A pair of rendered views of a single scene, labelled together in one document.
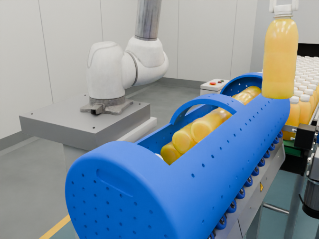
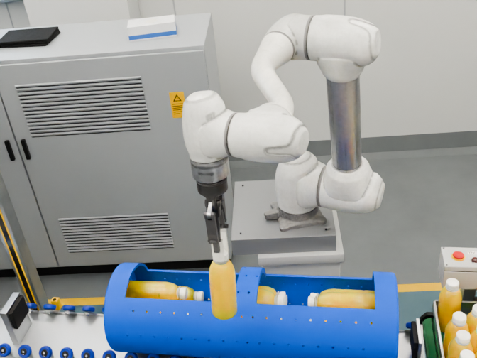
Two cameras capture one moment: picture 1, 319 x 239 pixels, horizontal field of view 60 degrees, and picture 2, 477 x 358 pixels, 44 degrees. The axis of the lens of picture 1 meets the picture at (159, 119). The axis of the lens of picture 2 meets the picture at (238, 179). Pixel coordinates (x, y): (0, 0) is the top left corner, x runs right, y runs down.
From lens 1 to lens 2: 175 cm
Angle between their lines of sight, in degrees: 61
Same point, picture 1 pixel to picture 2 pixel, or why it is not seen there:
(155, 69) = (345, 204)
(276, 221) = not seen: outside the picture
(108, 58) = (283, 175)
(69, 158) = not seen: hidden behind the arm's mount
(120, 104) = (295, 220)
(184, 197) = (117, 316)
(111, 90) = (284, 204)
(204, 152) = (155, 306)
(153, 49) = (337, 182)
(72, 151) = not seen: hidden behind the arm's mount
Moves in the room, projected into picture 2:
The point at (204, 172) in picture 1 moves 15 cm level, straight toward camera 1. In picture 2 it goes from (143, 315) to (93, 327)
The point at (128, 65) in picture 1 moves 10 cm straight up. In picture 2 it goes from (306, 187) to (305, 164)
